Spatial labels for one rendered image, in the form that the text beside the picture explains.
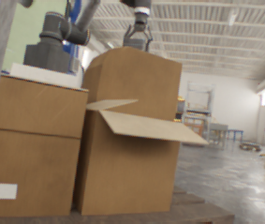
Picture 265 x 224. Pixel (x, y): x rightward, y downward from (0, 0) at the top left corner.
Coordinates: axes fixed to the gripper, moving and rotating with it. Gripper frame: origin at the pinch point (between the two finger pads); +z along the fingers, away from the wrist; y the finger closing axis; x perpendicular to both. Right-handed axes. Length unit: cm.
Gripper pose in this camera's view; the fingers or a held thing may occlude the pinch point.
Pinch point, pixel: (136, 48)
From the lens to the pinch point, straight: 153.2
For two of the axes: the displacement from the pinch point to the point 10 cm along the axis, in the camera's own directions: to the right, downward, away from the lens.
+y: 9.5, 1.3, -2.8
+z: -1.5, 9.9, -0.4
